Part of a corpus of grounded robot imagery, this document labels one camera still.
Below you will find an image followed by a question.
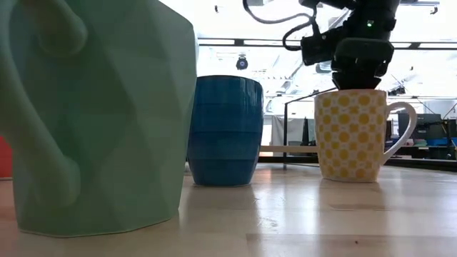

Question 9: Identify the yellow dotted white mug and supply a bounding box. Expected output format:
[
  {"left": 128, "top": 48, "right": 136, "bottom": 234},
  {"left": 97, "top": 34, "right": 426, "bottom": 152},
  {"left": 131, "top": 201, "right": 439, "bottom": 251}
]
[{"left": 313, "top": 89, "right": 418, "bottom": 183}]

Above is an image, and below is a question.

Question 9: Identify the blue ribbed mug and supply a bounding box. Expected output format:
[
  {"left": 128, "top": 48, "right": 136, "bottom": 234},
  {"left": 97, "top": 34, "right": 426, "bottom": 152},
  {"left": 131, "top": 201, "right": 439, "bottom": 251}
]
[{"left": 186, "top": 74, "right": 265, "bottom": 188}]

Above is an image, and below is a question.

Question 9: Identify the green faceted mug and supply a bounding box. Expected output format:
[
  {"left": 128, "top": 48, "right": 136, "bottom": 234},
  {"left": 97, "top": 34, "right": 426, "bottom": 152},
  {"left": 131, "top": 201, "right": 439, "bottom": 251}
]
[{"left": 0, "top": 0, "right": 200, "bottom": 238}]

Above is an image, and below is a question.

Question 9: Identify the red mug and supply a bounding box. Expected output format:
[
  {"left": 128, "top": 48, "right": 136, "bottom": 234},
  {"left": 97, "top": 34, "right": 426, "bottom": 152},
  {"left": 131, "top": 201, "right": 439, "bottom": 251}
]
[{"left": 0, "top": 135, "right": 14, "bottom": 179}]

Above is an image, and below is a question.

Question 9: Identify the black background monitor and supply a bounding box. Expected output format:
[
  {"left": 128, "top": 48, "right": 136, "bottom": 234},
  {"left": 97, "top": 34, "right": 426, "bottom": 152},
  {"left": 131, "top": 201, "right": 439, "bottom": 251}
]
[{"left": 398, "top": 113, "right": 443, "bottom": 141}]

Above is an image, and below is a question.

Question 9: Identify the black overhead light bar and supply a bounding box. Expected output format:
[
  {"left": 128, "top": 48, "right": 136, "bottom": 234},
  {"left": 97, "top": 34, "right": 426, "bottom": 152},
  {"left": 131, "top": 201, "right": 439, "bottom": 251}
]
[{"left": 197, "top": 37, "right": 457, "bottom": 51}]

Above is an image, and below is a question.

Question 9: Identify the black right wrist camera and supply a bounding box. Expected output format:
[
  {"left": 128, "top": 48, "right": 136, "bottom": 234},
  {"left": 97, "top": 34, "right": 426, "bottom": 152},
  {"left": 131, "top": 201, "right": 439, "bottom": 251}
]
[{"left": 300, "top": 30, "right": 346, "bottom": 67}]

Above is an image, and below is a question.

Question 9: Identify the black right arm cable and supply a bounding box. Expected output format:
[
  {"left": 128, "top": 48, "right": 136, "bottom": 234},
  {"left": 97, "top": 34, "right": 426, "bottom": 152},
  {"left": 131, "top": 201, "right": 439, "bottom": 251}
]
[{"left": 242, "top": 0, "right": 318, "bottom": 51}]

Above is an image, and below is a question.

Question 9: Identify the wooden shelf with black frame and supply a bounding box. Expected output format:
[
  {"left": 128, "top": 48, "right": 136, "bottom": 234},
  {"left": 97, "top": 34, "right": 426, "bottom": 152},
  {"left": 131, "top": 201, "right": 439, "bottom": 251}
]
[{"left": 259, "top": 87, "right": 338, "bottom": 169}]

